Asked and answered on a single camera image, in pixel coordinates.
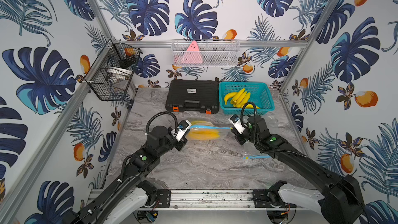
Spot clear zip-top bag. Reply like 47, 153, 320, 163
243, 142, 271, 160

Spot yellow banana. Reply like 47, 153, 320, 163
231, 88, 245, 105
245, 104, 260, 109
224, 92, 237, 105

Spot clear bag with banana peel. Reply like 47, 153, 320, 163
187, 119, 232, 141

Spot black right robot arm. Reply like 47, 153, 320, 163
229, 115, 366, 224

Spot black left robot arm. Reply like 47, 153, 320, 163
62, 120, 191, 224

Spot green-yellow banana bunch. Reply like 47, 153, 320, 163
191, 120, 218, 129

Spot teal plastic basket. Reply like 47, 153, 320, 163
219, 82, 275, 115

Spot black plastic tool case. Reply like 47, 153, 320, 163
165, 80, 220, 114

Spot pink triangular object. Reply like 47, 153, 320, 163
181, 40, 204, 65

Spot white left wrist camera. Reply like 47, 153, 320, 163
175, 120, 192, 142

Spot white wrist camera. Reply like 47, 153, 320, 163
229, 115, 246, 135
175, 120, 192, 142

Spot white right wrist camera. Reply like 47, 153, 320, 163
229, 115, 246, 135

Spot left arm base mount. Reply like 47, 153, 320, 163
134, 180, 172, 208

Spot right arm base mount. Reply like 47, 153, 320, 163
251, 180, 288, 208

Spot aluminium front rail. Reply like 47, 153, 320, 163
83, 188, 315, 211

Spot black wire basket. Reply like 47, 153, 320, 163
84, 39, 143, 101

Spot white wire shelf basket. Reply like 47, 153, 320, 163
171, 39, 240, 67

